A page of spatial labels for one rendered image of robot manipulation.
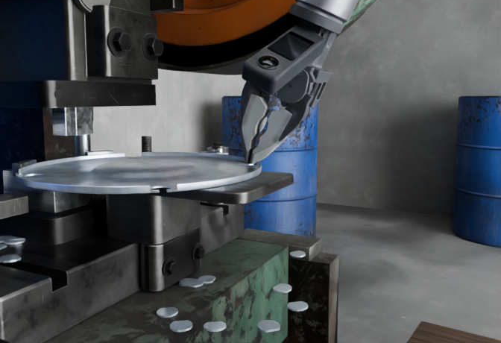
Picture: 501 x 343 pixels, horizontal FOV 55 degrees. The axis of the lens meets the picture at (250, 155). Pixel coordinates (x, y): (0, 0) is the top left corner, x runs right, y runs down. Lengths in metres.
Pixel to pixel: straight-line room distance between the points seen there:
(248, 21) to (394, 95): 2.98
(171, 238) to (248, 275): 0.12
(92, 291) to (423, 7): 3.52
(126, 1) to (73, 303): 0.37
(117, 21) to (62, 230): 0.25
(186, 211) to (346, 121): 3.37
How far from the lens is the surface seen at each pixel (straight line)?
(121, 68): 0.60
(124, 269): 0.57
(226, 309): 0.60
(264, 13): 0.90
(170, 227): 0.58
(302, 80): 0.61
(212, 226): 0.72
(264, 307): 0.70
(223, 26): 0.93
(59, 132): 0.67
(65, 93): 0.59
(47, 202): 0.63
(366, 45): 3.90
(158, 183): 0.51
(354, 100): 3.90
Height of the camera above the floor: 0.87
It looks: 7 degrees down
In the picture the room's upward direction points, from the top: straight up
